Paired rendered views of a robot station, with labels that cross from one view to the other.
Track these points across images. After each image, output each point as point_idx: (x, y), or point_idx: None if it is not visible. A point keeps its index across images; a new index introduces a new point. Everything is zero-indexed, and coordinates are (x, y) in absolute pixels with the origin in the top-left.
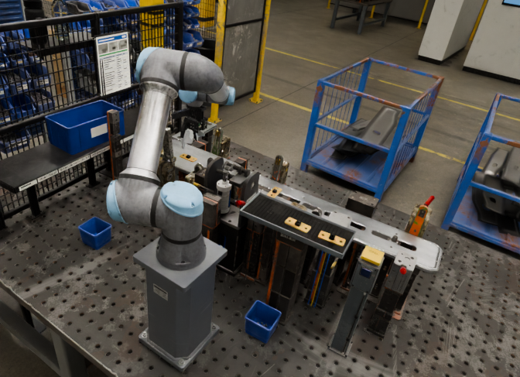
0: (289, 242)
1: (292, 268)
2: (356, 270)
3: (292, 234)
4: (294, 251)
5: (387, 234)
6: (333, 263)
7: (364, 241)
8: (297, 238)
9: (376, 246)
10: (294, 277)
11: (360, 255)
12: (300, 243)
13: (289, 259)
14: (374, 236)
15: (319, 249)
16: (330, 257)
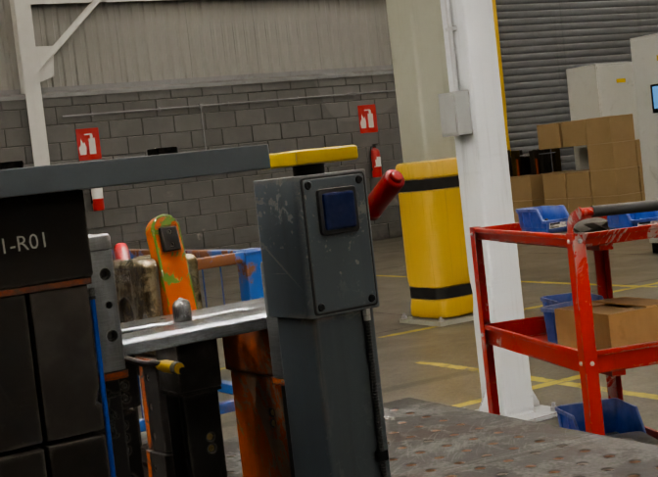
0: (24, 269)
1: (78, 417)
2: (307, 227)
3: (46, 176)
4: (59, 312)
5: (145, 324)
6: (165, 360)
7: (133, 337)
8: (75, 177)
9: (176, 329)
10: (105, 463)
11: (276, 178)
12: (73, 238)
13: (52, 375)
14: (129, 333)
15: (183, 176)
16: (102, 409)
